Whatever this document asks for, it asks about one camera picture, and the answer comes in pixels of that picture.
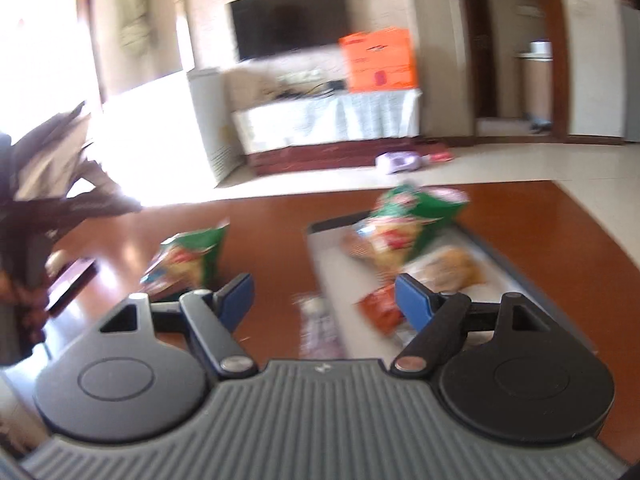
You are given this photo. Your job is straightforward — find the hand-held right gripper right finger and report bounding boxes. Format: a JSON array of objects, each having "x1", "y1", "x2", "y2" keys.
[{"x1": 394, "y1": 274, "x2": 554, "y2": 379}]

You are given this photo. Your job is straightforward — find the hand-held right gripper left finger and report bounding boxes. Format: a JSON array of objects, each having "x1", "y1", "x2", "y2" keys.
[{"x1": 99, "y1": 273, "x2": 259, "y2": 379}]

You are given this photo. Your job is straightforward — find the orange snack packet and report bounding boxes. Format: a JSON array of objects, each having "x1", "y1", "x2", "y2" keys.
[{"x1": 357, "y1": 283, "x2": 409, "y2": 334}]

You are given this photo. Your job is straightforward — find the beige bread packet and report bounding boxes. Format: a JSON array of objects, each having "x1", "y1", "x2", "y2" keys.
[{"x1": 404, "y1": 245, "x2": 484, "y2": 294}]

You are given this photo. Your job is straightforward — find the clear snack packet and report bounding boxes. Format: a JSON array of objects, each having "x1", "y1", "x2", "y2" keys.
[{"x1": 292, "y1": 294, "x2": 347, "y2": 359}]

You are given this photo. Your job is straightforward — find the grey tray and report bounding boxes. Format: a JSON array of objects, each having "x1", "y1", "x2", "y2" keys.
[{"x1": 305, "y1": 212, "x2": 599, "y2": 361}]

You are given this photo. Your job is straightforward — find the smartphone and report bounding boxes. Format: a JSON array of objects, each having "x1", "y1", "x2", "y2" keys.
[{"x1": 44, "y1": 257, "x2": 97, "y2": 312}]

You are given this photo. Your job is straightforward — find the green snack bag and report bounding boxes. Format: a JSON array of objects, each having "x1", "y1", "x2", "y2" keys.
[
  {"x1": 344, "y1": 184, "x2": 471, "y2": 272},
  {"x1": 141, "y1": 222, "x2": 230, "y2": 296}
]

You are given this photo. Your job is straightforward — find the electric scooter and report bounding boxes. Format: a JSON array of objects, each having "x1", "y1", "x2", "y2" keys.
[{"x1": 10, "y1": 102, "x2": 144, "y2": 222}]

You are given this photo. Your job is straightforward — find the white chest freezer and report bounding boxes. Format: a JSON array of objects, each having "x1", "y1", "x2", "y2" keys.
[{"x1": 187, "y1": 67, "x2": 246, "y2": 184}]

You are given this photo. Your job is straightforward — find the pale patterned cabinet cloth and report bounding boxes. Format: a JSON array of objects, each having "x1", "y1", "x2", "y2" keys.
[{"x1": 230, "y1": 88, "x2": 424, "y2": 156}]

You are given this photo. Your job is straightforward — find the orange gift box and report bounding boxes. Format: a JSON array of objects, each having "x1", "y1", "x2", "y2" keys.
[{"x1": 338, "y1": 27, "x2": 419, "y2": 94}]

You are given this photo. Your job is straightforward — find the wooden kitchen cabinet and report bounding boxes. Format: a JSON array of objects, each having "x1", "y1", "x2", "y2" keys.
[{"x1": 517, "y1": 52, "x2": 556, "y2": 121}]

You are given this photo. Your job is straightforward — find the tied cream curtain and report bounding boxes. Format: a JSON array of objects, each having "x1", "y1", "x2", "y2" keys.
[{"x1": 107, "y1": 0, "x2": 152, "y2": 54}]

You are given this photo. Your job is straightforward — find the white wall sockets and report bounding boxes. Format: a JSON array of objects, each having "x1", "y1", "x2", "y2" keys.
[{"x1": 279, "y1": 69, "x2": 322, "y2": 84}]

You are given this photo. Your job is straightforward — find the black wall television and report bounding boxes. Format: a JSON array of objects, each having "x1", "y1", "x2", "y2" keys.
[{"x1": 228, "y1": 0, "x2": 349, "y2": 63}]

